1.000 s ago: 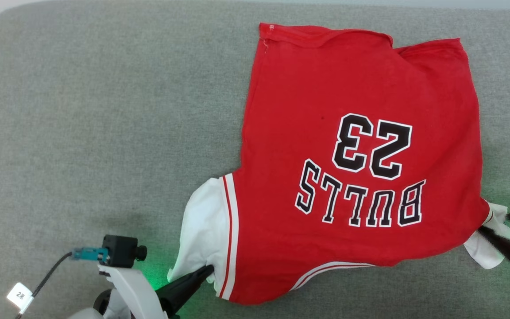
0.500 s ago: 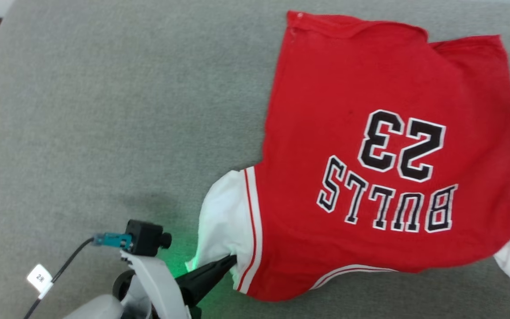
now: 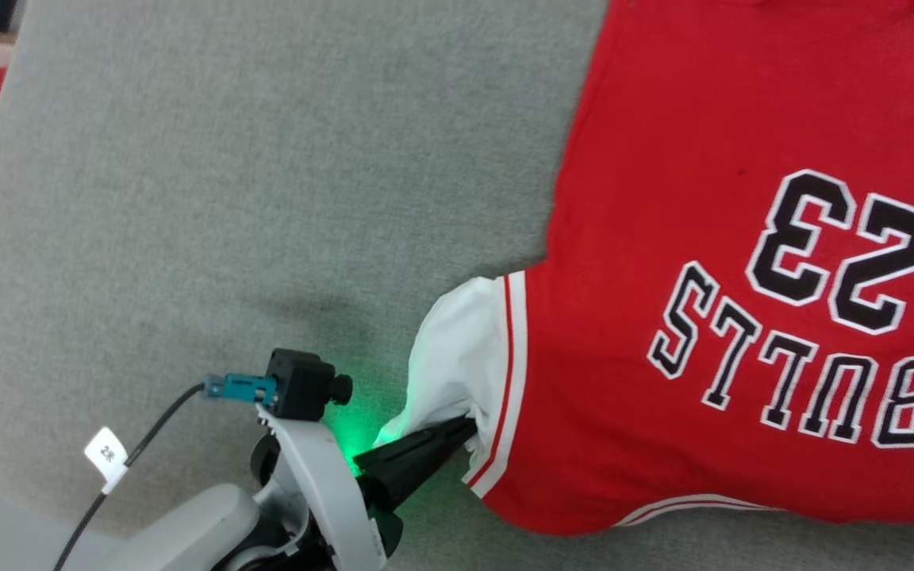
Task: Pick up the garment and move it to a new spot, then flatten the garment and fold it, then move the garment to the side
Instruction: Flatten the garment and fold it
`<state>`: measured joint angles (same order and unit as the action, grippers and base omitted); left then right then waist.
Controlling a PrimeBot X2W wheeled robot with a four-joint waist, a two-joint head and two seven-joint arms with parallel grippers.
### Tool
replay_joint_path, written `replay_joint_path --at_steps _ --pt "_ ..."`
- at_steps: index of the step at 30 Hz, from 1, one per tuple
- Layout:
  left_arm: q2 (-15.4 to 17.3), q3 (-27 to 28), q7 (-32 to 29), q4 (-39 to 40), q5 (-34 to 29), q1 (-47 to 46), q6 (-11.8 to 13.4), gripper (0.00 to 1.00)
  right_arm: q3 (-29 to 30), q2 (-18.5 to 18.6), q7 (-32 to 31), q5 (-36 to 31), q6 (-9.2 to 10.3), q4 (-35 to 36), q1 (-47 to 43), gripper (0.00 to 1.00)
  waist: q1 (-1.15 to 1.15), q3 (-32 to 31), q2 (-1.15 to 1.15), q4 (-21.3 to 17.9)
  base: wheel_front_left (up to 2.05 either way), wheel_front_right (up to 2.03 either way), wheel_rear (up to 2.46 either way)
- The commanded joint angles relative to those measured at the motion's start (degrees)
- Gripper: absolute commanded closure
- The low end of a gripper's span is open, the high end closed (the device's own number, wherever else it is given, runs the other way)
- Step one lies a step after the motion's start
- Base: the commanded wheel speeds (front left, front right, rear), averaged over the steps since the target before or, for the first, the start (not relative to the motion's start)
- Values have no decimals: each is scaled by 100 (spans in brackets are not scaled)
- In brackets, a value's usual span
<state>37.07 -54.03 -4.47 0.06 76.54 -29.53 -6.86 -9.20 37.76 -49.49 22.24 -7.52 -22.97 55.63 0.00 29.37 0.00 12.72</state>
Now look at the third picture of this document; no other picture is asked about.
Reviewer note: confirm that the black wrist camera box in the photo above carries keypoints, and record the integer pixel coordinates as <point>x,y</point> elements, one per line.
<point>302,385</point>

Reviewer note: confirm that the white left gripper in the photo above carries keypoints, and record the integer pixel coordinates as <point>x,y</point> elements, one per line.
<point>322,492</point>

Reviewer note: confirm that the red Bulls 23 jersey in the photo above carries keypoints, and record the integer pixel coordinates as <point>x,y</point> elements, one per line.
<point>663,159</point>

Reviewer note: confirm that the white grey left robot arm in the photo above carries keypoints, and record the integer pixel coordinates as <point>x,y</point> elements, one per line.
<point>187,527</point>

